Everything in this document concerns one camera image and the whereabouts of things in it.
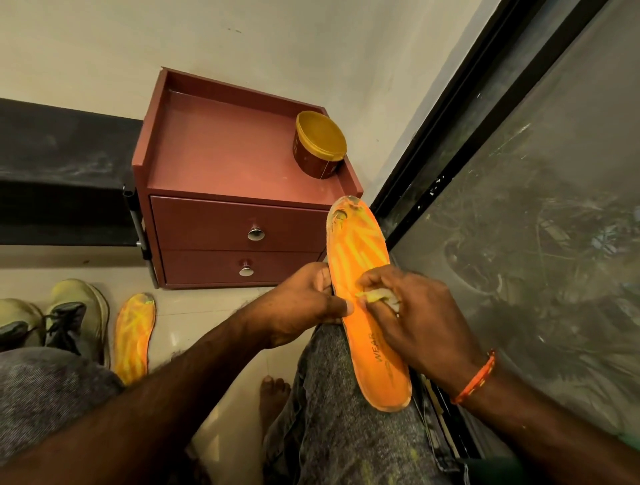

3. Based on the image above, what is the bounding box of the person's right hand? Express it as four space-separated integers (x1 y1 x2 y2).
356 264 495 399

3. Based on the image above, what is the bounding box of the person's left hand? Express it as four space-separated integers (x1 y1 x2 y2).
259 262 355 349

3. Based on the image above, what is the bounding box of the small pale cloth wad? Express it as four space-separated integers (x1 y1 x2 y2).
357 288 402 314

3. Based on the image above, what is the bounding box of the orange shoe insole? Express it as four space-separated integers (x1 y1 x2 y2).
326 195 413 413
112 293 157 387

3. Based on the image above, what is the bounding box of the person's left forearm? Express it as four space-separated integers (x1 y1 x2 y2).
0 299 273 485

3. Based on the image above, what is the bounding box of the person's right forearm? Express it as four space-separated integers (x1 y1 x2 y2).
457 367 640 485

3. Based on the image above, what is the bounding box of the person's bare foot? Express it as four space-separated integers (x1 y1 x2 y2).
258 376 292 443

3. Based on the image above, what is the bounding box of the orange thread wristband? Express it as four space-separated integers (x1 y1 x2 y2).
451 349 497 406

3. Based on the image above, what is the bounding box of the person's right leg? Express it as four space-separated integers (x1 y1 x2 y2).
262 323 453 485

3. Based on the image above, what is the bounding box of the person's leg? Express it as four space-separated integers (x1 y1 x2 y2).
262 323 453 485
0 347 127 468

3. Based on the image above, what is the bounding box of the short red-brown drawer front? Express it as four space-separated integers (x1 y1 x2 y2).
161 249 326 286

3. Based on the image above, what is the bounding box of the tall red-brown drawer front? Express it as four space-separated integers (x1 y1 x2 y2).
150 195 330 253

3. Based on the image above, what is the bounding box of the brown jar with yellow lid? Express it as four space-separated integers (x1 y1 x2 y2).
292 110 349 180

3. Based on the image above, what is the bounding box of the red-brown bedside cabinet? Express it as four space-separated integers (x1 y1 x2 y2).
131 67 365 290

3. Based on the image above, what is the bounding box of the metal bench leg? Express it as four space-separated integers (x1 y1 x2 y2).
123 186 160 290

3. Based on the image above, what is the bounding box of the pale green sneaker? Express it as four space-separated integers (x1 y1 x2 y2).
43 278 111 369
0 298 46 351

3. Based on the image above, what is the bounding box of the person's left leg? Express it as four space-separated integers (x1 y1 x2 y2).
0 347 127 468

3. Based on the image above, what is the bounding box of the black bench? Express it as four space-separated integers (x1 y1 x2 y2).
0 98 144 247

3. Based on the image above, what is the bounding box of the black window frame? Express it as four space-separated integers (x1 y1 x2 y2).
369 0 612 460

